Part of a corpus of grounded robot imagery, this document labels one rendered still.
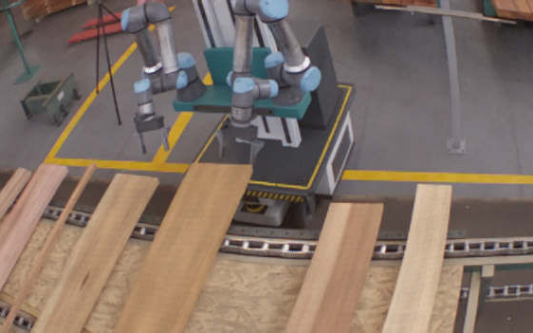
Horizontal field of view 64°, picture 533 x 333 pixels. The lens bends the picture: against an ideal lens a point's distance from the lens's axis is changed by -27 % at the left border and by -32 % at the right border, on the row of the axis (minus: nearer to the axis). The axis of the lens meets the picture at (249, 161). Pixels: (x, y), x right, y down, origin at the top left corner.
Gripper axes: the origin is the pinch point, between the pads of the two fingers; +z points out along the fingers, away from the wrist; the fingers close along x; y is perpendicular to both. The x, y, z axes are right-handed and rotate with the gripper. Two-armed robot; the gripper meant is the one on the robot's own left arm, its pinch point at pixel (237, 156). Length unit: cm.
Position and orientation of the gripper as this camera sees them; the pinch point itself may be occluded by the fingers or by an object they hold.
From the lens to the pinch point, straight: 230.1
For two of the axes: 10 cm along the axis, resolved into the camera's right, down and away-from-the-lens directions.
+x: 8.6, 2.7, -4.4
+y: -5.1, 3.0, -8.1
